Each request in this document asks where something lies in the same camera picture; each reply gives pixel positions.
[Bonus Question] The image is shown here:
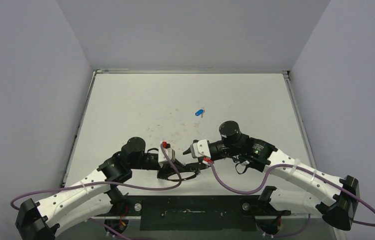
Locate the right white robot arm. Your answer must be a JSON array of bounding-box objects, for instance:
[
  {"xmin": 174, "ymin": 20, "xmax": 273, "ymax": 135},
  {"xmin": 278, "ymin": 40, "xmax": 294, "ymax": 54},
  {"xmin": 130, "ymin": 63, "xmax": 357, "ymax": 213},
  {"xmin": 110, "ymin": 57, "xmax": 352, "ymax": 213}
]
[{"xmin": 183, "ymin": 120, "xmax": 360, "ymax": 231}]

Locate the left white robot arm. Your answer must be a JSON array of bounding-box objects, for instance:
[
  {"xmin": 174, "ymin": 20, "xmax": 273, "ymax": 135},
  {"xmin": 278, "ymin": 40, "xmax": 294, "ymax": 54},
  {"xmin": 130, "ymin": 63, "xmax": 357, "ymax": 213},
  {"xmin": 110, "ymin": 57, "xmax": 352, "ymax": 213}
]
[{"xmin": 15, "ymin": 137, "xmax": 182, "ymax": 240}]

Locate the loose blue key tag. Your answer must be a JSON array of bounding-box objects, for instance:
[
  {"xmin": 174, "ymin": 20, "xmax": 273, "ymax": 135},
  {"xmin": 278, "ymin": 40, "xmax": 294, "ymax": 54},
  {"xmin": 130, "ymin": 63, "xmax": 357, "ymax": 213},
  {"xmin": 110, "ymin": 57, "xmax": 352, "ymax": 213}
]
[{"xmin": 195, "ymin": 107, "xmax": 205, "ymax": 118}]

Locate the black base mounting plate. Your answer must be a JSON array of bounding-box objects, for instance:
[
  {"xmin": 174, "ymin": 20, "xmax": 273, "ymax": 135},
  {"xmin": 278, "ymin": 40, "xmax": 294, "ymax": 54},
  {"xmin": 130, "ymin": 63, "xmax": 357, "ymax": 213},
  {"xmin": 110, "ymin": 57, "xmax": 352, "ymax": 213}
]
[{"xmin": 103, "ymin": 195, "xmax": 291, "ymax": 232}]

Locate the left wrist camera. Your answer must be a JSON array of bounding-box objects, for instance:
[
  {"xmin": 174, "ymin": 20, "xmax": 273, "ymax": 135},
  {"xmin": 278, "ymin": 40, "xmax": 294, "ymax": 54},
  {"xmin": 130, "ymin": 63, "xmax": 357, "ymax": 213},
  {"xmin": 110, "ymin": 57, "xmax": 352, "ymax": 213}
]
[{"xmin": 157, "ymin": 141, "xmax": 176, "ymax": 167}]

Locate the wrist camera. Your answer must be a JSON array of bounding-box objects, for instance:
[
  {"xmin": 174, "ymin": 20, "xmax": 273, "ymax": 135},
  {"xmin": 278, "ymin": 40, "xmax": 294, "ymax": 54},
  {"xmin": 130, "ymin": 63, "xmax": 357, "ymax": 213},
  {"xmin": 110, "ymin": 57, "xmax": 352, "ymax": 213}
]
[
  {"xmin": 157, "ymin": 141, "xmax": 176, "ymax": 167},
  {"xmin": 189, "ymin": 139, "xmax": 211, "ymax": 159}
]

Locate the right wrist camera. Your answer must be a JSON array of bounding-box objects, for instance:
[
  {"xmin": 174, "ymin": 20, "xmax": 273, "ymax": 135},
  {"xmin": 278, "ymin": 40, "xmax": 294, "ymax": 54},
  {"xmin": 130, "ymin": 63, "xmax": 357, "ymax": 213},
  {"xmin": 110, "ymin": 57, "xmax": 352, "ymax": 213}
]
[{"xmin": 189, "ymin": 139, "xmax": 211, "ymax": 159}]

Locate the aluminium table frame rail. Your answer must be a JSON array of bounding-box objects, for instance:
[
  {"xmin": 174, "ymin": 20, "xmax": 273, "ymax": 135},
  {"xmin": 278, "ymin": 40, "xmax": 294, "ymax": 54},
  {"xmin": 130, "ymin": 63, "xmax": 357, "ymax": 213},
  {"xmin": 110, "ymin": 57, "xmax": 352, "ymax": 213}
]
[{"xmin": 281, "ymin": 70, "xmax": 316, "ymax": 167}]

